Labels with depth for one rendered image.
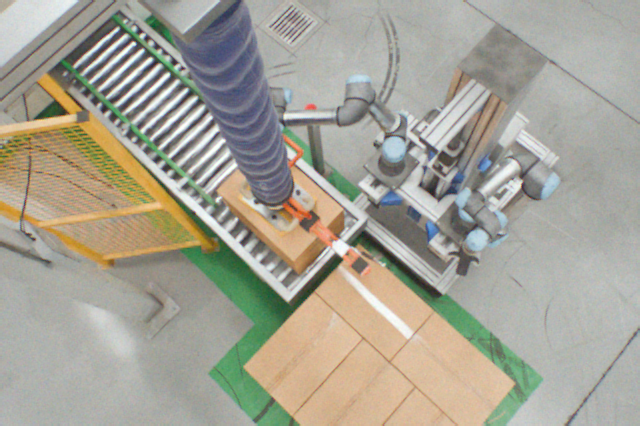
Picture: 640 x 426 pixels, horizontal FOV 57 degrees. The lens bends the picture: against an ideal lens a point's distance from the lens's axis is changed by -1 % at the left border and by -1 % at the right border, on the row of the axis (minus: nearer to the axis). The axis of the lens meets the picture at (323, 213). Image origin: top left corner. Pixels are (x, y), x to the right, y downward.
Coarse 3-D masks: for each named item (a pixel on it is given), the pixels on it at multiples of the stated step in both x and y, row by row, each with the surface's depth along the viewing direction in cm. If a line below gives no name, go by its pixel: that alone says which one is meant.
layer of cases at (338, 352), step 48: (336, 288) 353; (384, 288) 351; (288, 336) 346; (336, 336) 345; (384, 336) 344; (432, 336) 342; (288, 384) 338; (336, 384) 337; (384, 384) 336; (432, 384) 335; (480, 384) 334
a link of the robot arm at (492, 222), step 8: (488, 208) 239; (480, 216) 237; (488, 216) 236; (496, 216) 236; (504, 216) 236; (480, 224) 238; (488, 224) 235; (496, 224) 235; (504, 224) 237; (488, 232) 234; (496, 232) 236
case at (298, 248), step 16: (240, 176) 332; (304, 176) 330; (224, 192) 330; (240, 192) 329; (320, 192) 327; (240, 208) 327; (320, 208) 325; (336, 208) 324; (256, 224) 324; (336, 224) 337; (272, 240) 321; (288, 240) 320; (304, 240) 320; (320, 240) 333; (288, 256) 318; (304, 256) 329
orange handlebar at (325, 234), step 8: (296, 160) 318; (288, 200) 312; (288, 208) 311; (296, 216) 310; (320, 224) 308; (320, 232) 306; (328, 232) 306; (328, 240) 305; (336, 240) 305; (344, 256) 302; (368, 272) 300
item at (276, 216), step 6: (240, 198) 326; (246, 198) 325; (252, 198) 325; (246, 204) 325; (252, 204) 324; (258, 204) 324; (252, 210) 324; (258, 216) 323; (270, 216) 322; (276, 216) 320; (282, 216) 322; (264, 222) 323; (270, 222) 321; (276, 222) 321; (288, 222) 321; (276, 228) 320; (282, 234) 319
